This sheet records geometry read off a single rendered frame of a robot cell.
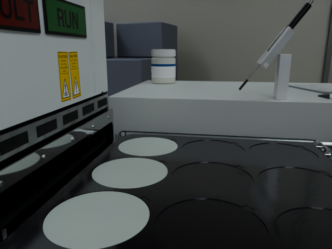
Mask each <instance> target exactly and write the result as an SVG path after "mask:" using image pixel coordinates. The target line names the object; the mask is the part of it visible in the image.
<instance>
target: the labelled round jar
mask: <svg viewBox="0 0 332 249"><path fill-rule="evenodd" d="M151 56H152V57H153V58H152V59H151V82H152V83H155V84H172V83H175V75H176V63H175V62H176V59H175V58H174V57H175V56H176V50H175V49H152V50H151Z"/></svg>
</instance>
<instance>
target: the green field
mask: <svg viewBox="0 0 332 249"><path fill-rule="evenodd" d="M45 1H46V11H47V22H48V30H49V31H55V32H63V33H70V34H79V35H86V32H85V17H84V9H82V8H79V7H76V6H73V5H70V4H67V3H64V2H60V1H57V0H45Z"/></svg>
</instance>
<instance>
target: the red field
mask: <svg viewBox="0 0 332 249"><path fill-rule="evenodd" d="M0 25H6V26H14V27H22V28H30V29H38V30H39V21H38V11H37V1H36V0H0Z"/></svg>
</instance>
